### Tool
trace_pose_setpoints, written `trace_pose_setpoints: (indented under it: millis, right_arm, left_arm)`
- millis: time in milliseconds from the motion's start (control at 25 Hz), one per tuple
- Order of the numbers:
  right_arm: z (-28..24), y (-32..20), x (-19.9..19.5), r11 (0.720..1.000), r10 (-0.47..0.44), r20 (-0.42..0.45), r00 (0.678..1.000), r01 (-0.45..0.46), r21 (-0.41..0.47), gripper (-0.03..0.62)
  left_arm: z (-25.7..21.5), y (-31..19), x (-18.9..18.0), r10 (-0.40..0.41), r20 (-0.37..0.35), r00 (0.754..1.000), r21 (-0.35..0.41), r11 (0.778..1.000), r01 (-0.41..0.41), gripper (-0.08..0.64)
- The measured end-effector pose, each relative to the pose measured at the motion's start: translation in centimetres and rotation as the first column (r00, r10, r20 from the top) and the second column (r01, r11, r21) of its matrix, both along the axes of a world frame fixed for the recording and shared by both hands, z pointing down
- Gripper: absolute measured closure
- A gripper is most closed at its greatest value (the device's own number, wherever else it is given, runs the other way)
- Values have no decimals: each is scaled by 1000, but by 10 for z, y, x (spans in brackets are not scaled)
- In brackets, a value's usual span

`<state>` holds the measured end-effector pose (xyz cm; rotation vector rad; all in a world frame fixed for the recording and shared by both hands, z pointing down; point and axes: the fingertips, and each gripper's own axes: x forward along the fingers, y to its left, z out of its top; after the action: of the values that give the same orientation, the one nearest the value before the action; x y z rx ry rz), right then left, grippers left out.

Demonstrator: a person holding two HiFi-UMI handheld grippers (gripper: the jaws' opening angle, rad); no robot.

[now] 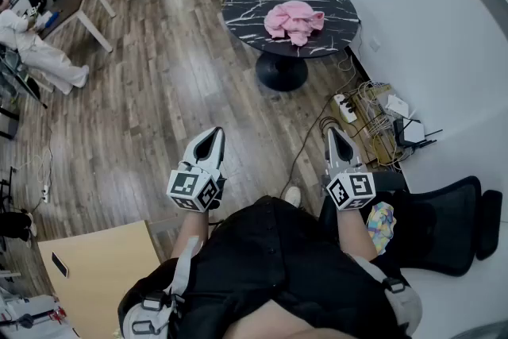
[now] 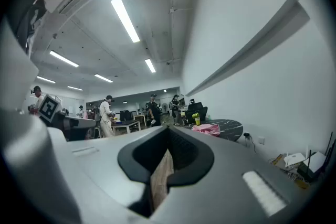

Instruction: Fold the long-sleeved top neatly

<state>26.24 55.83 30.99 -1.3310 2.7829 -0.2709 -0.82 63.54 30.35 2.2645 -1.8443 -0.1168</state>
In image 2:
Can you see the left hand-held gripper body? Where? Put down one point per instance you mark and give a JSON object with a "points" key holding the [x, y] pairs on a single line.
{"points": [[50, 108]]}

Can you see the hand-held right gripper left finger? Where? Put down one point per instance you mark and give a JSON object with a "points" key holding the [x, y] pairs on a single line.
{"points": [[105, 165]]}

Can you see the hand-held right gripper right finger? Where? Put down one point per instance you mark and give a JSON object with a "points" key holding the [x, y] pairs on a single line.
{"points": [[223, 165]]}

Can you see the ceiling light tube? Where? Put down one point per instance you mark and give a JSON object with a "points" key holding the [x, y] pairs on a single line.
{"points": [[125, 19], [75, 88], [46, 79], [103, 78], [63, 58], [150, 65]]}

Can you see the black marble round table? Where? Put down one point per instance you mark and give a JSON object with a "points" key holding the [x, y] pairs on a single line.
{"points": [[231, 128]]}

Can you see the white-legged dark-top desk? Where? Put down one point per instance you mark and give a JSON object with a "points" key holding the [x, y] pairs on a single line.
{"points": [[126, 123]]}

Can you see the yellow potted flower plant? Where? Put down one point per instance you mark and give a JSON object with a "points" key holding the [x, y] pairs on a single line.
{"points": [[196, 119]]}

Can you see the cardboard box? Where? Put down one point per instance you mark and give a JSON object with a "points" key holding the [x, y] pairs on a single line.
{"points": [[278, 160]]}

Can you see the black office chair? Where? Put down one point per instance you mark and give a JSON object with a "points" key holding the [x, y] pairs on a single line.
{"points": [[195, 110]]}

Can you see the white square router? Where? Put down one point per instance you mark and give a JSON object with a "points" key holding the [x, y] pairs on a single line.
{"points": [[295, 159]]}

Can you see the person's black top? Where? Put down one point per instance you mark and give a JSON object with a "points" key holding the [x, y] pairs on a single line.
{"points": [[23, 21]]}

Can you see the white router black antennas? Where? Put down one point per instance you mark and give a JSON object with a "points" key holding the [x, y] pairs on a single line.
{"points": [[315, 161]]}

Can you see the white wall socket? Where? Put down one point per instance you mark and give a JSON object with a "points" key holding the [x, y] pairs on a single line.
{"points": [[261, 140]]}

